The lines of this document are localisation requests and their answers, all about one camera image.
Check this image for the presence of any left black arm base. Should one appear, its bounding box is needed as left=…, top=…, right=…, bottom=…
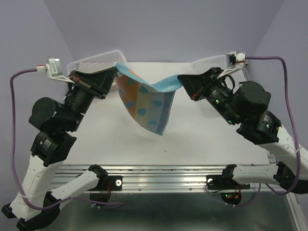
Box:
left=89, top=175, right=123, bottom=202

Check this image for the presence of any yellow blue hello towel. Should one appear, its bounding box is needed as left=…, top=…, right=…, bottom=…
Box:
left=110, top=83, right=118, bottom=91

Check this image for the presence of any left white plastic basket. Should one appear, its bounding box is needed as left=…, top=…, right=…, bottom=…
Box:
left=66, top=50, right=128, bottom=93

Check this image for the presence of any white plastic basket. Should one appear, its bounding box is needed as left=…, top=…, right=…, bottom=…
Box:
left=66, top=50, right=128, bottom=93
left=191, top=54, right=227, bottom=74

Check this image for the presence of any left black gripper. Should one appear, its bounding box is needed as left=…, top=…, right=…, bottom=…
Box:
left=65, top=66, right=119, bottom=131

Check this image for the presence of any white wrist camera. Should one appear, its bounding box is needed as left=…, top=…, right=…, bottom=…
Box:
left=36, top=58, right=74, bottom=83
left=218, top=51, right=245, bottom=77

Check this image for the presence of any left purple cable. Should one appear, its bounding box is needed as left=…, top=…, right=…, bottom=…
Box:
left=9, top=67, right=125, bottom=211

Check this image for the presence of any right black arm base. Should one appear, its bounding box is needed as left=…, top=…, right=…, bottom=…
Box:
left=206, top=175, right=250, bottom=191

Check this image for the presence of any aluminium mounting rail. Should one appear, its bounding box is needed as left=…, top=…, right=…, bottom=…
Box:
left=51, top=164, right=277, bottom=193

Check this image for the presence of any right white plastic basket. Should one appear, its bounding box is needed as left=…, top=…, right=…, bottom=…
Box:
left=191, top=54, right=227, bottom=74

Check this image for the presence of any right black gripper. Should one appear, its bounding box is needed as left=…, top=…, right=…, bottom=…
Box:
left=177, top=66, right=243, bottom=126

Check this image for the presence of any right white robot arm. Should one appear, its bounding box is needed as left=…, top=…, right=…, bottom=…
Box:
left=178, top=67, right=308, bottom=194

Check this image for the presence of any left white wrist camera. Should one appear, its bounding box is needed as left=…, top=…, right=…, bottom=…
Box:
left=36, top=58, right=74, bottom=83

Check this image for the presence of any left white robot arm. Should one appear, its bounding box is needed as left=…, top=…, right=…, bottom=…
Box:
left=1, top=67, right=117, bottom=231

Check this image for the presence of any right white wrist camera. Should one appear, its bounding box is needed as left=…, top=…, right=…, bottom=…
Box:
left=218, top=51, right=245, bottom=77

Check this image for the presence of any right aluminium side rail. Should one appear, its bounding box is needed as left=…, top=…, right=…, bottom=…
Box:
left=242, top=63, right=250, bottom=80

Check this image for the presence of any light blue colourful towel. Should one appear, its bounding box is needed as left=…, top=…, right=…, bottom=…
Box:
left=113, top=62, right=182, bottom=136

